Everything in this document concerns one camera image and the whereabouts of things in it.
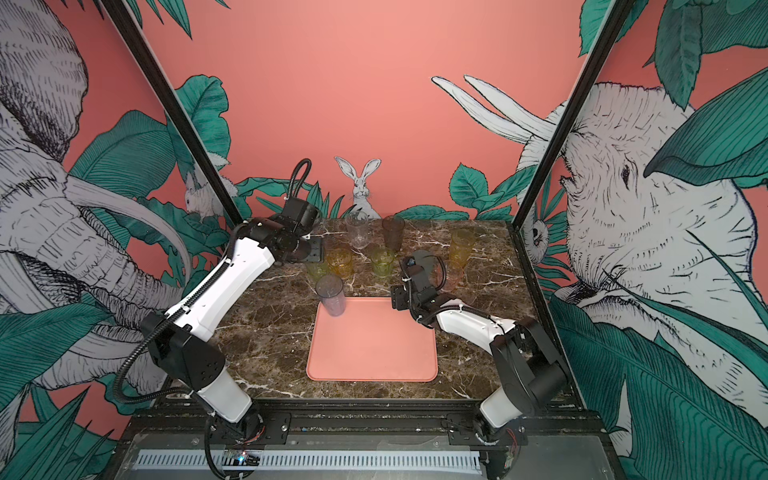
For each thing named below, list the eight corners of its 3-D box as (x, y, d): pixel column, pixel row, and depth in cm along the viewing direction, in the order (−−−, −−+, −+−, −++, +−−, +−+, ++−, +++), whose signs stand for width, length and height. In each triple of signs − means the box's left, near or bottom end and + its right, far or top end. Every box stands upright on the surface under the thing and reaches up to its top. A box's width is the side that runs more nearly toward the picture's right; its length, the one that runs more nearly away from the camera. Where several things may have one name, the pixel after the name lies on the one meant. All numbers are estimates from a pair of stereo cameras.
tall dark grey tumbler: (382, 251, 112) (382, 230, 103) (383, 237, 117) (382, 215, 107) (403, 251, 112) (404, 230, 103) (403, 237, 117) (404, 215, 107)
